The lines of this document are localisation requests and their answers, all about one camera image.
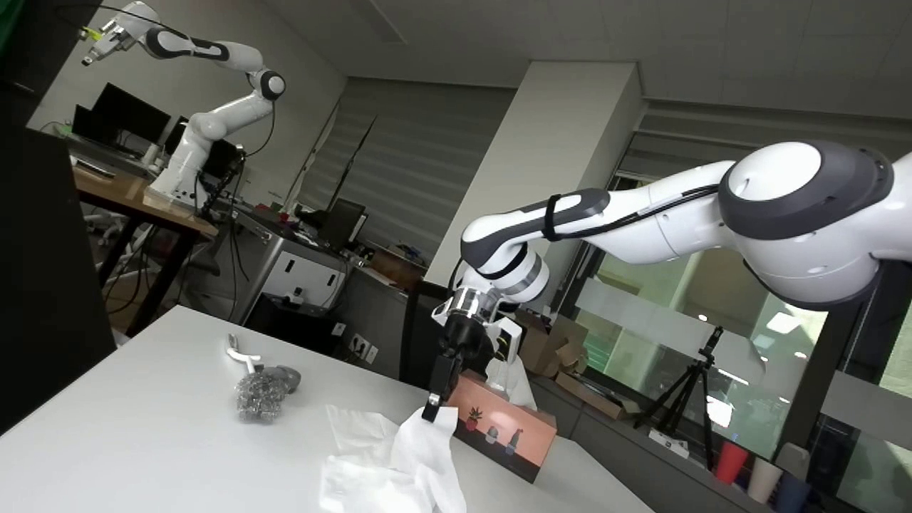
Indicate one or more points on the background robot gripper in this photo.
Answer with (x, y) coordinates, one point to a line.
(104, 44)

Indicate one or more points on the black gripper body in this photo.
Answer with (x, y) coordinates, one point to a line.
(468, 319)

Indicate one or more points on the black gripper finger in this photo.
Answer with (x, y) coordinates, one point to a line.
(462, 367)
(436, 389)

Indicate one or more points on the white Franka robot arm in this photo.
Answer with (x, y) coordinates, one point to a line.
(807, 218)

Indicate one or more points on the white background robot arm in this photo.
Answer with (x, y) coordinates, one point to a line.
(218, 115)

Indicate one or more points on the orange tissue box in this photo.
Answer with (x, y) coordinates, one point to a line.
(503, 429)

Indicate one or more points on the large open cardboard box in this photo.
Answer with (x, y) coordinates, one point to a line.
(560, 355)

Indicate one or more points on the flat cardboard box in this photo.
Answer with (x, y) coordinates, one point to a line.
(589, 392)

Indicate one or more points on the black office chair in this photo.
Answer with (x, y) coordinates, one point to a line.
(418, 332)

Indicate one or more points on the black computer monitor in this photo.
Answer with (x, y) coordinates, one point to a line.
(119, 115)

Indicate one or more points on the dark grey cabinet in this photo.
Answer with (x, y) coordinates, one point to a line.
(371, 316)

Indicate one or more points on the green cloth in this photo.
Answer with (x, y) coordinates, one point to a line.
(6, 18)

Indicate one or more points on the clear plastic wrap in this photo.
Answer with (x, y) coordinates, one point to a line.
(358, 456)

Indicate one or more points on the wooden desk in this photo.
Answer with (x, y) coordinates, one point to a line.
(143, 195)

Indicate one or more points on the small black laptop screen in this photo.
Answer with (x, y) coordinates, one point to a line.
(342, 223)

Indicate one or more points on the grey steel wool scrubber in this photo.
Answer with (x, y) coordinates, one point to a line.
(270, 392)

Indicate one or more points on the grey window blind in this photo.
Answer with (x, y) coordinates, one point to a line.
(409, 161)

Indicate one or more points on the white metal cabinet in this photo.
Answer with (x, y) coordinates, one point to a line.
(295, 273)

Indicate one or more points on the small silver metal tool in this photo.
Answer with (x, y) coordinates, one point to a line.
(244, 355)

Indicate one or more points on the black partition panel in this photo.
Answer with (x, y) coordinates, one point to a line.
(47, 265)

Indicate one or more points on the red cup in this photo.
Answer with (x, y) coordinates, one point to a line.
(730, 463)

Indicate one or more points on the white cup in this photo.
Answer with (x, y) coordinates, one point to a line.
(764, 473)

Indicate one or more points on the blue cup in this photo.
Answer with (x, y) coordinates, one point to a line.
(791, 491)

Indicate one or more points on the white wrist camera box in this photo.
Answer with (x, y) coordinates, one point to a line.
(508, 343)

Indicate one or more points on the black camera tripod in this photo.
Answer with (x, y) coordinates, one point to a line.
(686, 389)

